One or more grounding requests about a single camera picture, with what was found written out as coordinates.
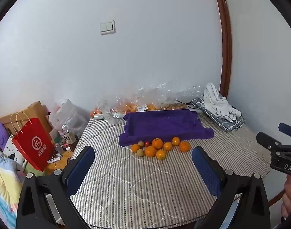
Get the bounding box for plastic bottle with white label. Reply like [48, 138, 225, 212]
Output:
[62, 124, 74, 146]

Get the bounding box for white black-spotted bag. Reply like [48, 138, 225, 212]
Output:
[2, 135, 27, 173]

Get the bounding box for purple plush item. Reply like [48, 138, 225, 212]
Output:
[0, 122, 10, 151]

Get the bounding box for brown wooden door frame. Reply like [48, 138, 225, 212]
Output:
[211, 0, 233, 99]

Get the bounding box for clear bag of brown fruits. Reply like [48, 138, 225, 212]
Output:
[136, 81, 206, 111]

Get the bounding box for cardboard box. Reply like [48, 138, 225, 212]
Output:
[0, 101, 53, 134]

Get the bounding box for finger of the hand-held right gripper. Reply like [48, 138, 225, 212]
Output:
[278, 123, 291, 140]
[256, 131, 283, 152]

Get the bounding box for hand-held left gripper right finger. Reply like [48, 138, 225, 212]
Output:
[192, 146, 271, 229]

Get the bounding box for white striped towel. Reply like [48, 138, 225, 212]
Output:
[203, 83, 242, 123]

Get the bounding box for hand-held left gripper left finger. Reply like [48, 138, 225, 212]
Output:
[17, 145, 96, 229]

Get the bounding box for colourful printed blanket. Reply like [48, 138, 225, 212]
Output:
[0, 147, 26, 229]

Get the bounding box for white wall light switch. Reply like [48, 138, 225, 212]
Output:
[99, 20, 116, 36]

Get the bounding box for red paper bag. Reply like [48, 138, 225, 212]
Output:
[11, 111, 56, 172]

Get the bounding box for black cable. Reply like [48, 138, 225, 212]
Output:
[184, 102, 201, 111]

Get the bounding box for purple towel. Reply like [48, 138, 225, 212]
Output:
[118, 109, 215, 147]

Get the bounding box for crumpled translucent plastic bag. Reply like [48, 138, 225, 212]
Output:
[48, 99, 90, 139]

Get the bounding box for grey checked folded cloth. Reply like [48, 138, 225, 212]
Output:
[189, 98, 246, 132]

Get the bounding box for wooden bedside table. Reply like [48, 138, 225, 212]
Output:
[44, 145, 75, 175]

